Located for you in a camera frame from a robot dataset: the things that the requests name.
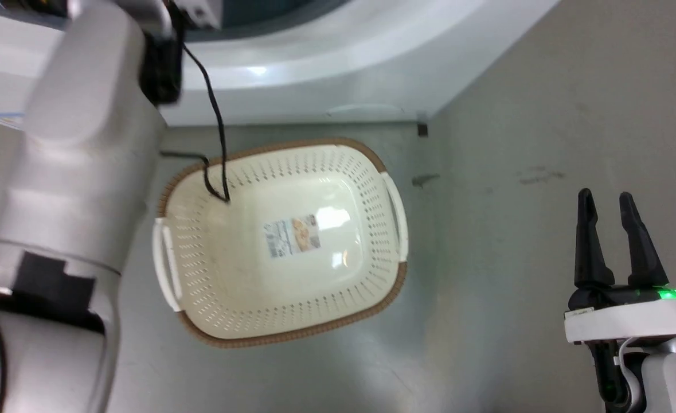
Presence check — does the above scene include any cream perforated laundry basket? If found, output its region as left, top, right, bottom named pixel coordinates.
left=152, top=137, right=410, bottom=349

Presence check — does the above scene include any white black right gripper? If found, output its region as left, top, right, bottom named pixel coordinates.
left=564, top=188, right=676, bottom=346

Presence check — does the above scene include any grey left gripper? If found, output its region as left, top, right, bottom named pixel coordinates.
left=169, top=0, right=224, bottom=30

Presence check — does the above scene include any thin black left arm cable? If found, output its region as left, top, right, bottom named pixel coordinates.
left=159, top=41, right=232, bottom=204

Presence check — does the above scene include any white washing machine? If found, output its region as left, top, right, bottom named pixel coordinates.
left=0, top=0, right=562, bottom=130

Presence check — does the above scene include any printed paper basket label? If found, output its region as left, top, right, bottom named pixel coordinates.
left=264, top=215, right=322, bottom=258

